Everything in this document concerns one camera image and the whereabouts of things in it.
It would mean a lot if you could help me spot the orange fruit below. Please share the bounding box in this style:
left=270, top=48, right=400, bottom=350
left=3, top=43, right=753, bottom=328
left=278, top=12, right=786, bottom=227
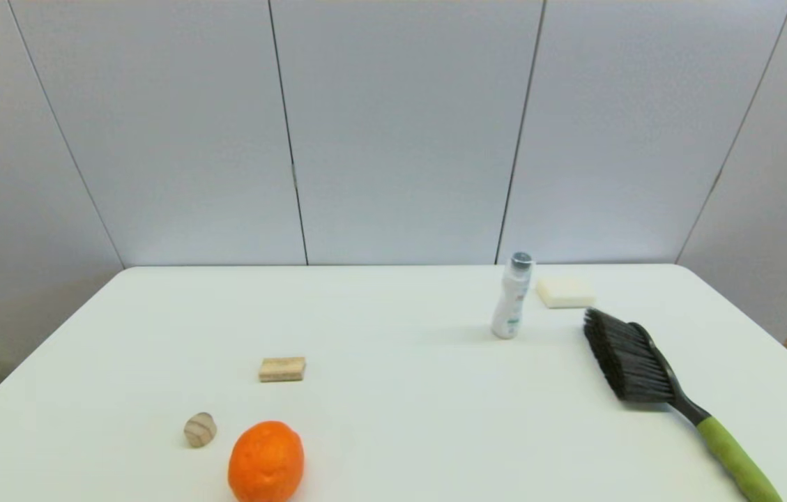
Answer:
left=227, top=420, right=305, bottom=502

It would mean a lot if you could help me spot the white plastic bottle grey cap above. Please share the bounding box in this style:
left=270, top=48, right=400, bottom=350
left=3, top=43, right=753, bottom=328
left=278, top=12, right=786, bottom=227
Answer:
left=491, top=252, right=535, bottom=340

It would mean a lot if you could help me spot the small rectangular wooden block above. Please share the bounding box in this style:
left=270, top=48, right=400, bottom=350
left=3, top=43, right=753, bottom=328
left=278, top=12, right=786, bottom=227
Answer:
left=258, top=357, right=307, bottom=383

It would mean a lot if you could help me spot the white rectangular sponge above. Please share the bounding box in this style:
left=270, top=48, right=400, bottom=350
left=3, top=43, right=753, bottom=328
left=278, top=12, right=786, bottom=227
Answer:
left=536, top=277, right=597, bottom=309

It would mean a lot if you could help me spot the round striped wooden bead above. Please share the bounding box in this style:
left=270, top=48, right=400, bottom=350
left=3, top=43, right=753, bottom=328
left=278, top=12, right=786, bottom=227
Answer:
left=183, top=412, right=217, bottom=448

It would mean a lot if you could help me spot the black brush green handle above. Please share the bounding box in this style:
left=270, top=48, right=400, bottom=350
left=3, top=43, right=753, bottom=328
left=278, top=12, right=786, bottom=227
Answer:
left=583, top=308, right=784, bottom=502

